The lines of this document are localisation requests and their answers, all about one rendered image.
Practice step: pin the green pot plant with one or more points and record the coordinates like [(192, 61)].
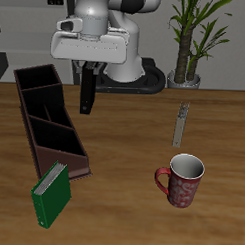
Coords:
[(183, 60)]

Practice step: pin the dark brown desk caddy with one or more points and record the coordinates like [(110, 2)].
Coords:
[(51, 125)]

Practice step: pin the red patterned mug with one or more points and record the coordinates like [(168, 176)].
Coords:
[(184, 186)]

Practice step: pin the green book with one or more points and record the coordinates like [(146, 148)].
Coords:
[(53, 195)]

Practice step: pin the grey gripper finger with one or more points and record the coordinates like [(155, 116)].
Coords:
[(77, 65), (100, 67)]

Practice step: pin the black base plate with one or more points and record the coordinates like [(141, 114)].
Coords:
[(152, 80)]

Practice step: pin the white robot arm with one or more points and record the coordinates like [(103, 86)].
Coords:
[(95, 13)]

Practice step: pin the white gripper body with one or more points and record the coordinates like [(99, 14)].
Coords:
[(88, 46)]

